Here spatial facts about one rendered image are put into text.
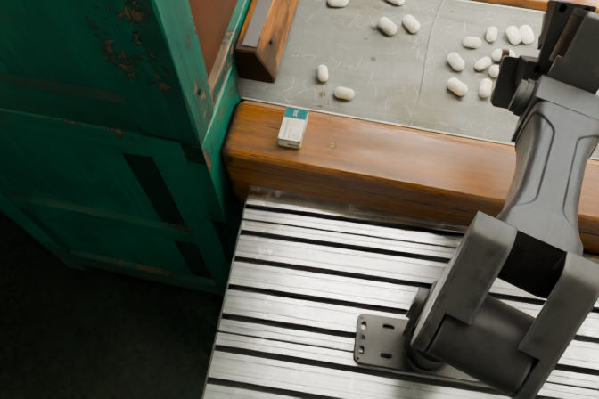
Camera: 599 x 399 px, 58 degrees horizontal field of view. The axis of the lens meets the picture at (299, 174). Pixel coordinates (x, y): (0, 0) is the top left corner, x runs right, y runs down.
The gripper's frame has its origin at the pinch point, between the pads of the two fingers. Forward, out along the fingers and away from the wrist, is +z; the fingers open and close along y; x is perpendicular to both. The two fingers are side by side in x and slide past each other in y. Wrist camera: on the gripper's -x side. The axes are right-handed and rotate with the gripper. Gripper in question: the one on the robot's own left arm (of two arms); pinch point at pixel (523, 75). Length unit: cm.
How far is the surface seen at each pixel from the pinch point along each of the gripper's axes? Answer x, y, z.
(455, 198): 18.0, 5.9, -5.9
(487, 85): 3.9, 2.6, 10.4
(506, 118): 8.3, -1.3, 8.1
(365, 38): 0.5, 23.7, 17.3
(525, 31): -4.5, -3.1, 20.2
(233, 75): 6.5, 41.6, -2.0
